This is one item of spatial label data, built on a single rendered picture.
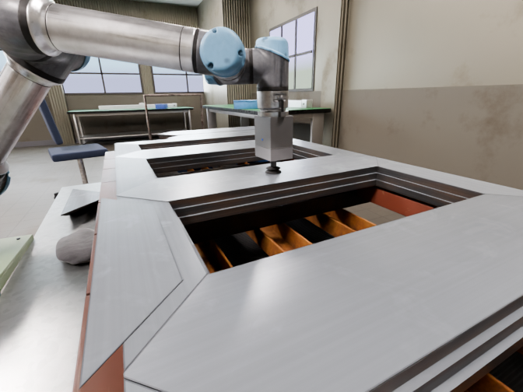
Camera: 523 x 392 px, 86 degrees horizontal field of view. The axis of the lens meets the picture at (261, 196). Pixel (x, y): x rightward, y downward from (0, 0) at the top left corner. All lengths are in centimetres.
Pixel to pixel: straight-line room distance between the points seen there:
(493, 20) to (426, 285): 279
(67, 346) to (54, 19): 53
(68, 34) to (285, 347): 58
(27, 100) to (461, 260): 87
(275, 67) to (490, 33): 249
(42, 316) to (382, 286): 58
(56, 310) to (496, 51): 299
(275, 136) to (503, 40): 247
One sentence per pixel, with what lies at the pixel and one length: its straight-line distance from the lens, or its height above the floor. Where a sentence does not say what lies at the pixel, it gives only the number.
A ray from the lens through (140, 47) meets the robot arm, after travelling 58.
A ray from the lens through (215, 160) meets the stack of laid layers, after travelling 104.
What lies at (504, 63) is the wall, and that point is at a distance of 294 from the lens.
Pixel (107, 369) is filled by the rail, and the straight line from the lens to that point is 33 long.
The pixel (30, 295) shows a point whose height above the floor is 68.
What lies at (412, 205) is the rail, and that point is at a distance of 79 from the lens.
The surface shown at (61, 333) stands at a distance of 63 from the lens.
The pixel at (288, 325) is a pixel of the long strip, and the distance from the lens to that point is 27.
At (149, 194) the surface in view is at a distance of 62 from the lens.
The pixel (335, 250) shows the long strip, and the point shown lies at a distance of 38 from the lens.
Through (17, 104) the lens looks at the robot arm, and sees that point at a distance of 85.
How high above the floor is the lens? 106
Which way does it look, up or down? 20 degrees down
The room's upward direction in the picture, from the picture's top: 1 degrees counter-clockwise
